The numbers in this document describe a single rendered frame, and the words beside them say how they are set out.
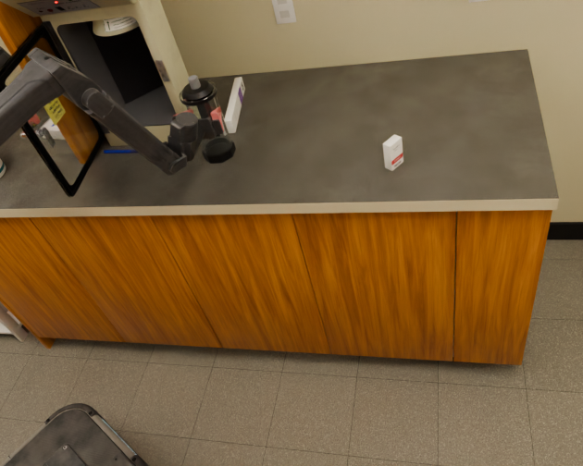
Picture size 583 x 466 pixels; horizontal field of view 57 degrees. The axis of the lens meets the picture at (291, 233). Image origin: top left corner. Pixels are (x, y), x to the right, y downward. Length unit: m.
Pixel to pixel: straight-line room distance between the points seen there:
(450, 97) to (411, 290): 0.61
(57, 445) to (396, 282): 1.31
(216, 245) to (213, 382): 0.77
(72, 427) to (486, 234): 1.55
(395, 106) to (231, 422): 1.31
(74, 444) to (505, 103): 1.80
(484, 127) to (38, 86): 1.14
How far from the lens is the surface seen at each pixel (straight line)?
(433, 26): 1.95
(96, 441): 2.11
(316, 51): 2.02
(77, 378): 2.62
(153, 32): 1.64
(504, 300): 1.78
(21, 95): 1.08
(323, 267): 1.69
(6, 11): 1.77
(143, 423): 2.35
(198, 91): 1.56
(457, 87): 1.80
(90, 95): 1.11
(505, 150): 1.55
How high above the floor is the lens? 1.91
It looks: 45 degrees down
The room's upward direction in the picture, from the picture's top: 16 degrees counter-clockwise
